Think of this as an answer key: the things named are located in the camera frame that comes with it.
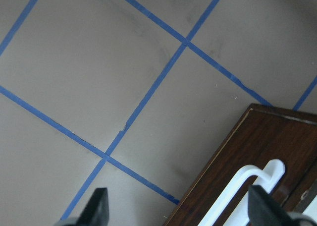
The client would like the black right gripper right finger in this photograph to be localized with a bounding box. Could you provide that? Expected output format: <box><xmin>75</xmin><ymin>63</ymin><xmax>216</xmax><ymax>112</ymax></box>
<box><xmin>248</xmin><ymin>185</ymin><xmax>317</xmax><ymax>226</ymax></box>

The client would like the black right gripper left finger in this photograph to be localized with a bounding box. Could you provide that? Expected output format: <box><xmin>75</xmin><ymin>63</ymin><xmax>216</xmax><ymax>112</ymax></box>
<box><xmin>54</xmin><ymin>188</ymin><xmax>109</xmax><ymax>226</ymax></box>

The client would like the wooden drawer with white handle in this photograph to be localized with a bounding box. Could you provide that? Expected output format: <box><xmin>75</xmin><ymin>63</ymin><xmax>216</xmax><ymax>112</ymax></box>
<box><xmin>165</xmin><ymin>104</ymin><xmax>317</xmax><ymax>226</ymax></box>

